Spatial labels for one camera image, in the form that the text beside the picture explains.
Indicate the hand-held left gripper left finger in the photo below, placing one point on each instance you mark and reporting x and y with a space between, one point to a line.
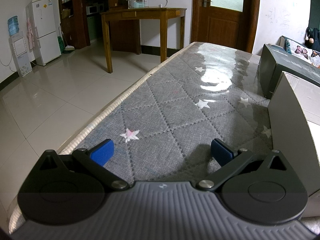
102 152

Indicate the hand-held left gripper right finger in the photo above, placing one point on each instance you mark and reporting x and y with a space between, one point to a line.
221 152

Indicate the grey quilted star desktop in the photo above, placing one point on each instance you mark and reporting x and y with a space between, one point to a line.
162 110

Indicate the white cardboard box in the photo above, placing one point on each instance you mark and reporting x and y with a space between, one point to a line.
292 120

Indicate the dark grey cardboard box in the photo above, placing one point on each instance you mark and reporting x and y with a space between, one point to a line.
280 65

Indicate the white broom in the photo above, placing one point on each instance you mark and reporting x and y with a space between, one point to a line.
70 48

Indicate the green dustpan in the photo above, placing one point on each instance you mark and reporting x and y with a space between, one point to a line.
60 43

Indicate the wooden door with frosted glass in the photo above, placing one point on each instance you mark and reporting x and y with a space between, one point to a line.
220 27

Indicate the dark wooden cabinet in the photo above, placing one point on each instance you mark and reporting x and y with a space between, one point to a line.
77 30

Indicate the white water dispenser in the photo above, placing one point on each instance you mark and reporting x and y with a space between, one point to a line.
20 52

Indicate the butterfly print pillow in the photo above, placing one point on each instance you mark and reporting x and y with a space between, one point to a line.
302 51

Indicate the white refrigerator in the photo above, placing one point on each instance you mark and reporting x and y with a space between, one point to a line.
46 30

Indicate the pink hanging apron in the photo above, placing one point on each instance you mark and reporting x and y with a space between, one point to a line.
30 35

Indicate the white microwave oven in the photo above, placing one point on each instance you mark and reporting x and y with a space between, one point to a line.
92 9

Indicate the brown wooden table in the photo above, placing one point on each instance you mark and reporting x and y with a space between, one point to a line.
140 13

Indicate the woven basket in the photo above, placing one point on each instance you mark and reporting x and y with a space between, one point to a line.
66 13

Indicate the black bag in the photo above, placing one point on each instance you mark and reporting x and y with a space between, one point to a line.
313 36

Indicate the clear glass jar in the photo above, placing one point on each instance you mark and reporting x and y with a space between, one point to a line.
131 3

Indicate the blue water bottle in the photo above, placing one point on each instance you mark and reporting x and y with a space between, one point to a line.
13 26

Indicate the dark-lidded glass jar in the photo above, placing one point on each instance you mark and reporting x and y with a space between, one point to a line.
146 1

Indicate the dark green window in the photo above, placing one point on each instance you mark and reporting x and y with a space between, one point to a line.
314 5

